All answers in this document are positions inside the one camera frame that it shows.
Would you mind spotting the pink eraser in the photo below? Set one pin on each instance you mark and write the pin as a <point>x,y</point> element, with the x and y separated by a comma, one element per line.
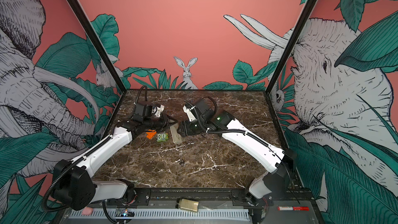
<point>87,211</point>

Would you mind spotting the orange toy brick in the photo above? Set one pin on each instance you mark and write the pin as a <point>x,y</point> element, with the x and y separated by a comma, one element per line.
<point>150,134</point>

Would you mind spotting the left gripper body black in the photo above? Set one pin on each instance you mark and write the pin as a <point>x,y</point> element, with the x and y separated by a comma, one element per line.
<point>158,124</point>

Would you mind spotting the black mounting rail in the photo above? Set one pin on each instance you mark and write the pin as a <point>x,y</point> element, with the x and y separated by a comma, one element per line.
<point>238,196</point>

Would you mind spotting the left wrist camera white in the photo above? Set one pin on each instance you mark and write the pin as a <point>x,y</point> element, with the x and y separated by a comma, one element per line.
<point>157,110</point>

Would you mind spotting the brass metal box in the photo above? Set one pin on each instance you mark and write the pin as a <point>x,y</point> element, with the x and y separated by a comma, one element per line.
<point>188,205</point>

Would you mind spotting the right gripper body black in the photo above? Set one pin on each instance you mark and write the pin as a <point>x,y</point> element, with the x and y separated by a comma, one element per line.
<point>193,128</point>

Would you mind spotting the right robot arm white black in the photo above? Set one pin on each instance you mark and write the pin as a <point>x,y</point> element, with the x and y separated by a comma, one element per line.
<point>279,163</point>

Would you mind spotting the white remote control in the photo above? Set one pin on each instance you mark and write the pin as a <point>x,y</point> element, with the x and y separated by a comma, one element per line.
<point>176,137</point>

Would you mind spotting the small circuit board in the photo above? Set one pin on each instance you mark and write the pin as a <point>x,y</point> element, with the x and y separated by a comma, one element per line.
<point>124,213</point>

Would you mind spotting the white slotted cable duct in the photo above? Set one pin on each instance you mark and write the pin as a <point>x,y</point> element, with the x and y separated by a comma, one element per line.
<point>168,213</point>

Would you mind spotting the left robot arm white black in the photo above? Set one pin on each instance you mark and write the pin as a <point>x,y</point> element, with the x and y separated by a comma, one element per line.
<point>72,185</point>

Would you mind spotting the red white marker pen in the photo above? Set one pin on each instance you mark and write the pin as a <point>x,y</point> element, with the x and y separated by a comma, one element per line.
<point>293,208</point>

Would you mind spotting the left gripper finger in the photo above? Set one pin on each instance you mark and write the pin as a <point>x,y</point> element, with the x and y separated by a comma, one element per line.
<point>171,120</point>
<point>169,124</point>

